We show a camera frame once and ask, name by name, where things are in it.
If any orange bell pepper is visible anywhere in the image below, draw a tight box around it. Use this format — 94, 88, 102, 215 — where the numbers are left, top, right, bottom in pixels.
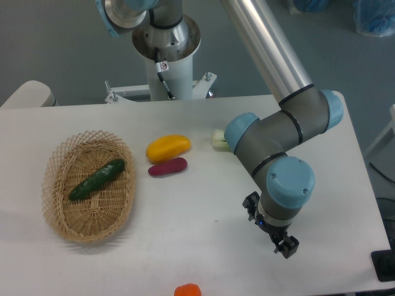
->
173, 283, 202, 296

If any blue plastic bag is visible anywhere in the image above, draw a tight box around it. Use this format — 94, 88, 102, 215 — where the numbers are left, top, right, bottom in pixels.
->
289, 0, 330, 13
353, 0, 394, 38

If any pale green cabbage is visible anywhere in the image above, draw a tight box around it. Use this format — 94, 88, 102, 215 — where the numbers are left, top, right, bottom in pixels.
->
211, 129, 231, 152

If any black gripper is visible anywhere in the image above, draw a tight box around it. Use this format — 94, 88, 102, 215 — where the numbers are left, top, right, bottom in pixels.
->
242, 191, 299, 259

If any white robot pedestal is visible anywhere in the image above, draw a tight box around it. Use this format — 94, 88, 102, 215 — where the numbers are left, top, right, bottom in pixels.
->
105, 15, 217, 104

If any yellow mango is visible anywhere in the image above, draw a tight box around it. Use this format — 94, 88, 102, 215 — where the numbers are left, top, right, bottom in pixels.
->
146, 134, 191, 163

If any black pedestal cable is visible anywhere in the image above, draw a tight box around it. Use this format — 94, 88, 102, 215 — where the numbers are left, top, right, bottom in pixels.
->
153, 46, 176, 101

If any purple sweet potato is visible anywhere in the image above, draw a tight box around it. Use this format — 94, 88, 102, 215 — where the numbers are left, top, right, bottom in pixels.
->
148, 157, 188, 177

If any black device at edge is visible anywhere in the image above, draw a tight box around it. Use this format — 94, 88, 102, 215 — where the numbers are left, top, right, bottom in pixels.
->
371, 250, 394, 282

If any green cucumber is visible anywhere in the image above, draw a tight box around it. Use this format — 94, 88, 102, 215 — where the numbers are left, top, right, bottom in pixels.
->
69, 158, 125, 201

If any woven wicker basket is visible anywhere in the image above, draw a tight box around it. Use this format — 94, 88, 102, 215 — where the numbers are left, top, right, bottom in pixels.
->
42, 131, 135, 243

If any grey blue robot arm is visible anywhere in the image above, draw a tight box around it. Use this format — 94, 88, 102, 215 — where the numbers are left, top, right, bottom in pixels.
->
95, 1, 344, 258

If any white chair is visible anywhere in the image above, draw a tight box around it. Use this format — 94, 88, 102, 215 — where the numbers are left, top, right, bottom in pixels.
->
1, 80, 59, 110

